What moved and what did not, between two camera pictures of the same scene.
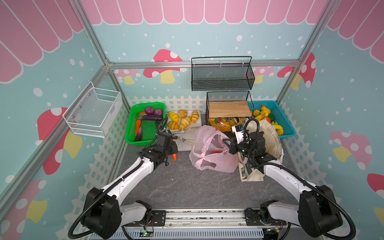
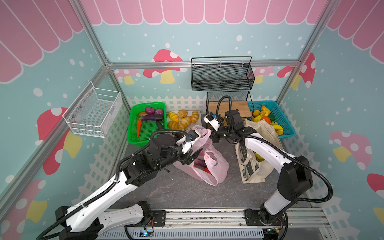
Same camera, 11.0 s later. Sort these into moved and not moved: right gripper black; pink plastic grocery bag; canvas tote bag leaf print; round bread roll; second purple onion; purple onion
Moved: right gripper black; pink plastic grocery bag
Not moved: purple onion; second purple onion; canvas tote bag leaf print; round bread roll
